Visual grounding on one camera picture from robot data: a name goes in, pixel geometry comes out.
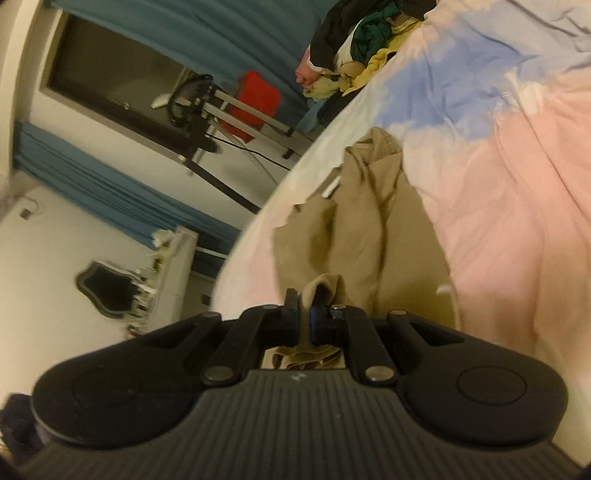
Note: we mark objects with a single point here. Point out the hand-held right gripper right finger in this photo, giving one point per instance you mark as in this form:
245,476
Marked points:
316,325

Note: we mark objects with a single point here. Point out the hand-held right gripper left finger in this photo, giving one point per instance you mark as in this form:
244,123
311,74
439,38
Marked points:
295,323

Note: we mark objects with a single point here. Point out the beige pants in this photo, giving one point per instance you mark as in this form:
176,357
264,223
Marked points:
369,221

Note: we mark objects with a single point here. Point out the pile of mixed clothes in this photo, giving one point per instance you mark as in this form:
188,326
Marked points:
369,37

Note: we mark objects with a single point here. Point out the white dressing table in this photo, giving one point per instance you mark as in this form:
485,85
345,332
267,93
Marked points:
178,272

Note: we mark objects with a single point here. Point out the black ornate mirror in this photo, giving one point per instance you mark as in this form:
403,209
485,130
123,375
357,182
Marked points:
108,286

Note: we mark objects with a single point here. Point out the blue cloth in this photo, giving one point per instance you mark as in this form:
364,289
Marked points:
308,121

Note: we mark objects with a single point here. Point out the exercise machine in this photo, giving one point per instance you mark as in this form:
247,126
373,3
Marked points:
240,115

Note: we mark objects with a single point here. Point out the black laundry basket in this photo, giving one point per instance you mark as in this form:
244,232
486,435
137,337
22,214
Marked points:
332,108

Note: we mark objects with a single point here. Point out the red cloth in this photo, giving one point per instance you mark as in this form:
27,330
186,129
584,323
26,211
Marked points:
256,97

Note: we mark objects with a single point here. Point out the narrow blue curtain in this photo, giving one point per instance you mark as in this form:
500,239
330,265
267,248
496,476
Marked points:
92,184

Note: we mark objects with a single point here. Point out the dark cloth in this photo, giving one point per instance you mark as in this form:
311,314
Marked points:
16,420

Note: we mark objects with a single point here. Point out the wide blue curtain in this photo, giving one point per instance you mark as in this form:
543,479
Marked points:
231,32

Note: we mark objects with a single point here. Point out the dark window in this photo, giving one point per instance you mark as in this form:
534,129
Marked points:
106,74

